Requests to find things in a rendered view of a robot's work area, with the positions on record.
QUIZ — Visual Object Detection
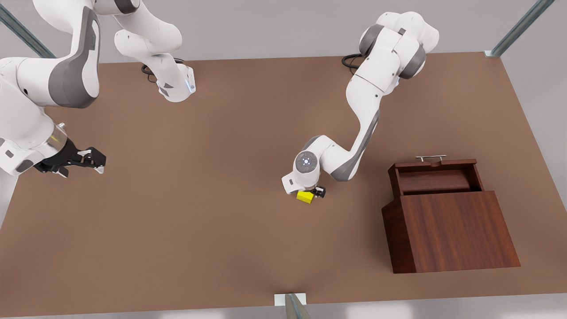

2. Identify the brown wooden cabinet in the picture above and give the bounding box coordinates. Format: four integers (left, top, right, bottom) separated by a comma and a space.
381, 159, 522, 274

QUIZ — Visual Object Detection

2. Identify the black cable loop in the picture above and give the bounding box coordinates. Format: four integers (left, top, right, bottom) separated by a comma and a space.
341, 53, 365, 70
141, 58, 185, 85

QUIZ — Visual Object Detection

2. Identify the wooden drawer with silver handle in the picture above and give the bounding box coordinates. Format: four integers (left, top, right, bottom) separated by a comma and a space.
388, 155, 485, 196

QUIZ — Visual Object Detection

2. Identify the silver frame post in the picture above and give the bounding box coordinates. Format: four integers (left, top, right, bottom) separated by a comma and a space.
484, 0, 557, 58
274, 292, 311, 319
0, 4, 57, 59

